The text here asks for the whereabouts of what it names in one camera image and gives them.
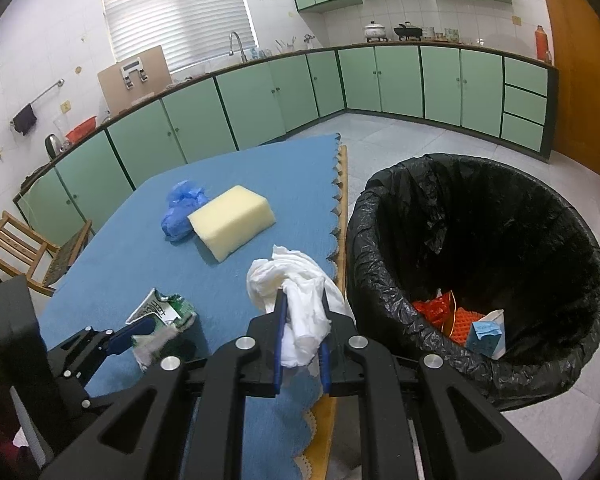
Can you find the wooden door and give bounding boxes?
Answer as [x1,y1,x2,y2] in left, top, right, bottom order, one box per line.
[532,0,600,186]

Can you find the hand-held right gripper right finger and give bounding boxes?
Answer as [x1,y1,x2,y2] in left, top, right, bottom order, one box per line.
[319,287,561,480]

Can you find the green and white packet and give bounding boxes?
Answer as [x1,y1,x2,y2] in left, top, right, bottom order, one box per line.
[126,287,198,373]

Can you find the group of glass jars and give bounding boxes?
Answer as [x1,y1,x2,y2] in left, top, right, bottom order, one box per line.
[422,26,461,44]

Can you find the orange foam fruit net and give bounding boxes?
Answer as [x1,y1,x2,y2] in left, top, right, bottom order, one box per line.
[450,308,486,346]

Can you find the trash bin with black bag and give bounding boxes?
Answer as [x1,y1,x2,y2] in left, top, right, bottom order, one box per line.
[345,153,600,413]

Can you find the metal sink faucet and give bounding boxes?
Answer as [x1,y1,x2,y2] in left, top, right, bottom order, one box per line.
[228,31,247,63]

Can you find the dark hanging towel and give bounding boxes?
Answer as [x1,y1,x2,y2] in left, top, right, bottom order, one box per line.
[11,104,38,137]

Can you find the white tissue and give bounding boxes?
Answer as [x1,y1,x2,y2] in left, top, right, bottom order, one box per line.
[246,245,356,368]

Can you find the blue mat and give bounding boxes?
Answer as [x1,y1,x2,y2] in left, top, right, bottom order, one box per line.
[37,132,348,480]

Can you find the red plastic basin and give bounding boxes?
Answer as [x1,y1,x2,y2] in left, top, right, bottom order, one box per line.
[65,116,98,142]

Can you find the wooden chair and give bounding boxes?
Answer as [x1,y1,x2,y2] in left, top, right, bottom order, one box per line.
[0,210,93,297]

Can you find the white window blind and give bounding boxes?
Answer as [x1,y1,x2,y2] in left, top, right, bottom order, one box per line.
[98,0,258,76]

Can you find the cardboard box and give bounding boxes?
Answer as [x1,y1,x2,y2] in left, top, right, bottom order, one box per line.
[97,45,172,113]

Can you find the green base cabinets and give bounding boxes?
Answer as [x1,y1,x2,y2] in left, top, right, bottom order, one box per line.
[12,42,560,241]

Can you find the yellow sponge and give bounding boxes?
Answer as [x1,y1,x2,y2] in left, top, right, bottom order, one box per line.
[186,185,276,263]

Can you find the blue and white carton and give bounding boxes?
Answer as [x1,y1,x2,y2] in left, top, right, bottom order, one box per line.
[465,309,507,360]

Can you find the red packet with gold print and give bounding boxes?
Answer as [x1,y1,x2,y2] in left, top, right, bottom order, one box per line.
[412,289,456,336]

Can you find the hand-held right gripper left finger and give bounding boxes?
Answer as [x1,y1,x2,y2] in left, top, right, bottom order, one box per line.
[39,290,288,480]

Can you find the crumpled blue plastic glove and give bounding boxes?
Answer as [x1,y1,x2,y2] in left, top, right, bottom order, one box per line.
[159,178,211,243]

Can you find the black wok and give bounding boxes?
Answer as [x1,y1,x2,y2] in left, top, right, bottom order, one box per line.
[393,21,425,42]

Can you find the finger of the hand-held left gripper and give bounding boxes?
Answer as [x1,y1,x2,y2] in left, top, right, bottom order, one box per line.
[47,319,157,386]
[79,360,151,412]

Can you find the metal towel rail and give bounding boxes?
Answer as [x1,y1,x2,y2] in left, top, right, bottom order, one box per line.
[10,79,65,128]

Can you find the glassware beside sink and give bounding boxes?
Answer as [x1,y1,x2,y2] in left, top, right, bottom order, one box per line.
[250,34,317,61]

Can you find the wooden table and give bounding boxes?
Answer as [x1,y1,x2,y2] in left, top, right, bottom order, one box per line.
[300,145,351,480]

